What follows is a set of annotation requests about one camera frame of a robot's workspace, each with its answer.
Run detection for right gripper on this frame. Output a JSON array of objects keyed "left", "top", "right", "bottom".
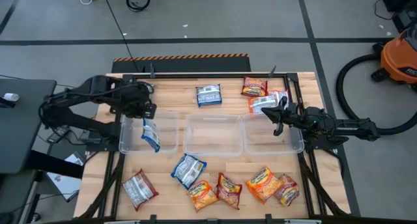
[{"left": 260, "top": 106, "right": 310, "bottom": 137}]

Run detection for orange Maruchan noodle pack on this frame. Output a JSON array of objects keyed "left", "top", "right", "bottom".
[
  {"left": 244, "top": 166, "right": 283, "bottom": 205},
  {"left": 266, "top": 89, "right": 290, "bottom": 103},
  {"left": 248, "top": 94, "right": 281, "bottom": 116},
  {"left": 186, "top": 179, "right": 220, "bottom": 214}
]

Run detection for blue Maruchan noodle pack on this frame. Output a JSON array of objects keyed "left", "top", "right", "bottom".
[
  {"left": 141, "top": 118, "right": 162, "bottom": 153},
  {"left": 171, "top": 153, "right": 208, "bottom": 190},
  {"left": 195, "top": 83, "right": 223, "bottom": 107}
]

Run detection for red Maruchan noodle pack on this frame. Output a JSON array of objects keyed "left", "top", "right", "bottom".
[
  {"left": 273, "top": 173, "right": 300, "bottom": 208},
  {"left": 121, "top": 168, "right": 160, "bottom": 212},
  {"left": 240, "top": 76, "right": 268, "bottom": 98},
  {"left": 215, "top": 171, "right": 244, "bottom": 210}
]

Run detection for black hazard-striped floor mat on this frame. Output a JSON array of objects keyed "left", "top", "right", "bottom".
[{"left": 111, "top": 53, "right": 252, "bottom": 74}]

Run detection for clear plastic bin with label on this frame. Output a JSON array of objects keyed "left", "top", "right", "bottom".
[{"left": 182, "top": 113, "right": 245, "bottom": 157}]

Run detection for orange shop vacuum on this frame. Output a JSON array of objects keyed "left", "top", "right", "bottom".
[
  {"left": 371, "top": 23, "right": 417, "bottom": 92},
  {"left": 335, "top": 53, "right": 417, "bottom": 136}
]

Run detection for black power brick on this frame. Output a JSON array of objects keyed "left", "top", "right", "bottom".
[{"left": 46, "top": 125, "right": 70, "bottom": 144}]

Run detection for white light bar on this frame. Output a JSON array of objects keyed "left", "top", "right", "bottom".
[
  {"left": 284, "top": 219, "right": 323, "bottom": 224},
  {"left": 103, "top": 219, "right": 141, "bottom": 224}
]

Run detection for white paper sheets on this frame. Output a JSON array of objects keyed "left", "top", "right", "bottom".
[{"left": 45, "top": 151, "right": 86, "bottom": 203}]

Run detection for black desk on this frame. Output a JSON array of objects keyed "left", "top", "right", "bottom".
[{"left": 0, "top": 79, "right": 58, "bottom": 175}]

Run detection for black equipment case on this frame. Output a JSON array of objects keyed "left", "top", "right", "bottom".
[{"left": 381, "top": 0, "right": 417, "bottom": 35}]

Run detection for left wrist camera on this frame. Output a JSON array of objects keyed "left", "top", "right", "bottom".
[{"left": 144, "top": 102, "right": 158, "bottom": 120}]

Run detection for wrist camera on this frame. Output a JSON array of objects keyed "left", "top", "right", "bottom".
[
  {"left": 144, "top": 102, "right": 158, "bottom": 120},
  {"left": 278, "top": 95, "right": 290, "bottom": 111}
]

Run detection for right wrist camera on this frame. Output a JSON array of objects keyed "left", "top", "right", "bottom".
[{"left": 278, "top": 95, "right": 290, "bottom": 111}]

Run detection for long black floor cable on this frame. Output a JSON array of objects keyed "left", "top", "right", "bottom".
[{"left": 102, "top": 0, "right": 140, "bottom": 74}]

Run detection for coiled black cable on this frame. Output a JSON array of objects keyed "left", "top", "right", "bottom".
[{"left": 126, "top": 0, "right": 151, "bottom": 12}]

